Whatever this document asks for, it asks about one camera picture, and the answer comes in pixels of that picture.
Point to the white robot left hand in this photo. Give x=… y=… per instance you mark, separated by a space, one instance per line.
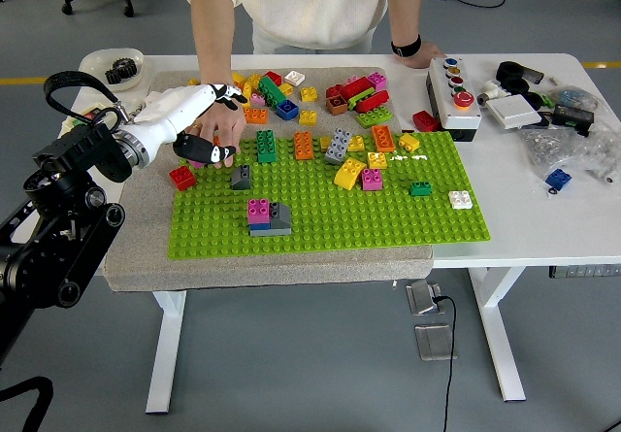
x=174 y=109

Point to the person's left hand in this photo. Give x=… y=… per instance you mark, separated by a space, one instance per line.
x=427 y=56

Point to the person's right hand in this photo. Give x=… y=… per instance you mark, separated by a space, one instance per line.
x=228 y=128

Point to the grey sloped toy brick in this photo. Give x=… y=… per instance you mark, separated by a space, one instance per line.
x=280 y=218
x=241 y=178

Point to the pink square toy brick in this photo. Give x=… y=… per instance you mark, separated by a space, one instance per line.
x=197 y=164
x=258 y=211
x=377 y=80
x=372 y=180

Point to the person's left forearm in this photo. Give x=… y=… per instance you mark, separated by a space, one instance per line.
x=405 y=5

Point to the person's right forearm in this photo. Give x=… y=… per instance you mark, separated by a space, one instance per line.
x=213 y=39

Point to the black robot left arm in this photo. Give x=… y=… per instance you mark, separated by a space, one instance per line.
x=58 y=238

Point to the small pink toy brick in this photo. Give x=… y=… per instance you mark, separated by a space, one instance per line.
x=350 y=80
x=258 y=100

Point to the green long toy brick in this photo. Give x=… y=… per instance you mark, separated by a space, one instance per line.
x=266 y=146
x=270 y=90

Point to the blue square toy brick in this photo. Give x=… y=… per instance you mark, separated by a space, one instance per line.
x=259 y=226
x=558 y=179
x=287 y=110

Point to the red square toy brick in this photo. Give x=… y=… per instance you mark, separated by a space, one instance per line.
x=333 y=90
x=426 y=121
x=273 y=77
x=182 y=178

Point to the red curved toy brick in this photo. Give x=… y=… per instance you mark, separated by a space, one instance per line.
x=372 y=102

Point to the lime flat toy brick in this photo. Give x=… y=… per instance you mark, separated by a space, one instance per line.
x=365 y=93

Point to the large red toy brick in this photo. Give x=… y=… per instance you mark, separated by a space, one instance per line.
x=356 y=88

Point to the lime long toy brick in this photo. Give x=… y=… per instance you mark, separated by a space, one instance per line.
x=373 y=118

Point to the white square toy brick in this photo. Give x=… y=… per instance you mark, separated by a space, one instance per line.
x=460 y=200
x=294 y=78

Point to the brown toy brick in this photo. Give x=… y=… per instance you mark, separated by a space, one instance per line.
x=336 y=106

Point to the grey long toy brick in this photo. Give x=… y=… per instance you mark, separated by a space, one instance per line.
x=337 y=148

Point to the grey flat toy brick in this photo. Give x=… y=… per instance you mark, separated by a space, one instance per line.
x=271 y=232

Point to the yellow curved toy brick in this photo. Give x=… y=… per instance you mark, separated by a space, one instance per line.
x=349 y=175

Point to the small green toy brick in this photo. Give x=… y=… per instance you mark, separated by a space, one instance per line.
x=420 y=189

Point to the green baseplate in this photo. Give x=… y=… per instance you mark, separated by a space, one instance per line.
x=339 y=218

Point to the black wristwatch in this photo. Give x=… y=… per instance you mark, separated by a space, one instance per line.
x=405 y=48

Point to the black gear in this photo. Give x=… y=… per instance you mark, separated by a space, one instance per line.
x=128 y=68
x=114 y=76

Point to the push-button control box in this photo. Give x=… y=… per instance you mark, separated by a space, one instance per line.
x=458 y=116

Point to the white pipe fitting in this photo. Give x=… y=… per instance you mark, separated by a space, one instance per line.
x=491 y=91

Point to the black tape roll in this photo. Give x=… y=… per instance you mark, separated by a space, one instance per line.
x=521 y=87
x=500 y=69

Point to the white bowl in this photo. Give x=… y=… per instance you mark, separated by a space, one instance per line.
x=94 y=63

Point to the small grey black device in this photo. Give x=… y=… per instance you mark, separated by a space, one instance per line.
x=534 y=75

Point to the person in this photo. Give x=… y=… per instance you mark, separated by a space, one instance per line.
x=310 y=5

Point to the green plastic clip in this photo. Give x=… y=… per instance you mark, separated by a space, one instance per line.
x=548 y=100

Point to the clear bag of screws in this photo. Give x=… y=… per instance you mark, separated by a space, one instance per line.
x=545 y=146

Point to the clear bag blue parts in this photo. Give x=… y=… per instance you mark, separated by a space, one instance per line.
x=572 y=96

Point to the grey-brown mat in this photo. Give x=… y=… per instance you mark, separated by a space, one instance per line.
x=291 y=269

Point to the black power adapter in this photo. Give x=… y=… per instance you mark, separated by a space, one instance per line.
x=573 y=117

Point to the clear bag of parts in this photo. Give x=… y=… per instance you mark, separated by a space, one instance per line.
x=604 y=155

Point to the white table leg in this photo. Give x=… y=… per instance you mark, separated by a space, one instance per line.
x=167 y=354
x=500 y=335

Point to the table height control panel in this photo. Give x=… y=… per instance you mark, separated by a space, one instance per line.
x=584 y=272

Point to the white red-green switch box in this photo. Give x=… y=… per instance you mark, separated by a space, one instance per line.
x=92 y=110

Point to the white switch panel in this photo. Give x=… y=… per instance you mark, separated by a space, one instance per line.
x=513 y=113

